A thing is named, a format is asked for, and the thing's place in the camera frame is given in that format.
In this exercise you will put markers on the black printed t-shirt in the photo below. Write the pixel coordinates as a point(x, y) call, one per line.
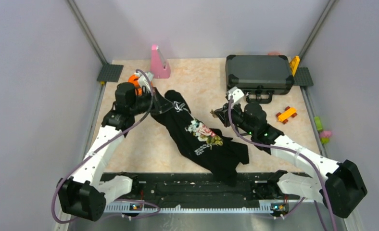
point(205, 146)

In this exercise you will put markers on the dark grey baseplate left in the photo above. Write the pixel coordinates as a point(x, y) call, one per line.
point(110, 73)

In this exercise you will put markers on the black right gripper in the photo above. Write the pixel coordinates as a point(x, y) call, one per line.
point(223, 114)

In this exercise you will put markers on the black hard carrying case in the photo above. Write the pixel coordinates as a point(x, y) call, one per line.
point(259, 76)

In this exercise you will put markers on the yellow toy piece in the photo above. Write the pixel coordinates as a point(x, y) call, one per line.
point(294, 64)

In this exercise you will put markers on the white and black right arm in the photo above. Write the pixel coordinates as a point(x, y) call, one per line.
point(338, 185)

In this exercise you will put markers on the dark grey baseplate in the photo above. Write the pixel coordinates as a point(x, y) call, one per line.
point(303, 77)
point(110, 73)

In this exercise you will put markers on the pink wedge stand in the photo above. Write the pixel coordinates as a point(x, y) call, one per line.
point(160, 67)

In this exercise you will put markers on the small gold brooch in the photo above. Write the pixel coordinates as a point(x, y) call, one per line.
point(213, 114)

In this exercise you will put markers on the dark grey baseplate right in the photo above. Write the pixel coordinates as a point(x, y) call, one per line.
point(303, 77)

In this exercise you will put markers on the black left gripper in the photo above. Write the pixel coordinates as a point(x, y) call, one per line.
point(160, 103)

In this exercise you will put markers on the aluminium frame rail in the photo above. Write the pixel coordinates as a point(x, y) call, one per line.
point(275, 208)

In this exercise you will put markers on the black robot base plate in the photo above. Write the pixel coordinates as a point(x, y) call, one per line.
point(198, 191)

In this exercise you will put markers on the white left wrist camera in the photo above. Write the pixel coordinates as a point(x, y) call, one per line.
point(144, 80)

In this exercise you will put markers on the pink toy block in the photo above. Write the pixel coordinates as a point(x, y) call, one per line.
point(325, 136)

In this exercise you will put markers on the orange toy car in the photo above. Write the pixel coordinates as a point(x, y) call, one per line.
point(283, 117)

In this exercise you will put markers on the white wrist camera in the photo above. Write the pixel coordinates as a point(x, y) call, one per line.
point(144, 80)
point(234, 95)

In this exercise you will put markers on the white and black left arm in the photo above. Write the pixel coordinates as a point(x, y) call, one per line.
point(82, 193)

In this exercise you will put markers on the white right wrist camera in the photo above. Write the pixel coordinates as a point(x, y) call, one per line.
point(234, 95)

